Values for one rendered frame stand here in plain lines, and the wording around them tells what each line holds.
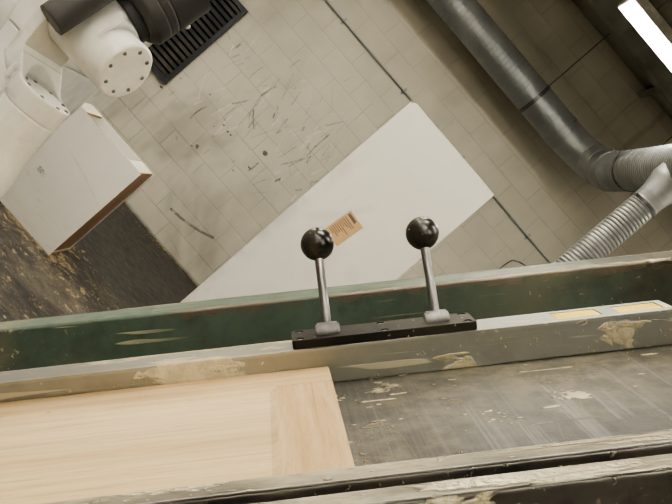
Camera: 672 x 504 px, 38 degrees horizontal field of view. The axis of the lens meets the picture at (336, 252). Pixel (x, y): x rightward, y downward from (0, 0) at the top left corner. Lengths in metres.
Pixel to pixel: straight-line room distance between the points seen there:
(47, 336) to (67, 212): 4.55
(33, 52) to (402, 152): 3.51
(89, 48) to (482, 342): 0.51
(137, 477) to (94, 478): 0.04
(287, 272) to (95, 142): 1.78
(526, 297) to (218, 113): 7.74
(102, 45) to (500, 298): 0.62
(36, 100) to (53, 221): 4.83
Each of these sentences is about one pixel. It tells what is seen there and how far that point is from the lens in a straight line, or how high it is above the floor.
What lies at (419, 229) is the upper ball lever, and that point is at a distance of 1.08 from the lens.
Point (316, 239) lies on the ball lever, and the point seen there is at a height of 1.43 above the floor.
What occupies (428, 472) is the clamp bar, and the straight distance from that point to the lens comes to 0.59.
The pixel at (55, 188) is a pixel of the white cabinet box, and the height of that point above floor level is 0.29.
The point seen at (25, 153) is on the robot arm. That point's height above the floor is 1.26.
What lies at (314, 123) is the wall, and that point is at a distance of 8.88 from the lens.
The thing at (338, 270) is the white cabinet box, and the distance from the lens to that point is 4.48.
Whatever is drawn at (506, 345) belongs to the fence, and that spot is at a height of 1.51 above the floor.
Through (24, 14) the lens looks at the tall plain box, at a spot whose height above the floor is 1.13.
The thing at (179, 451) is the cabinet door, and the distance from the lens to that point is 0.84.
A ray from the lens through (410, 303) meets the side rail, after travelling 1.28.
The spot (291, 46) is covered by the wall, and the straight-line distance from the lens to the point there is 8.96.
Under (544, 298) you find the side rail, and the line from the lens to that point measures 1.32.
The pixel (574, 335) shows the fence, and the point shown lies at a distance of 1.08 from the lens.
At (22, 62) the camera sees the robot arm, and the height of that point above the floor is 1.32.
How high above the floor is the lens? 1.47
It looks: 2 degrees down
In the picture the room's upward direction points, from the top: 49 degrees clockwise
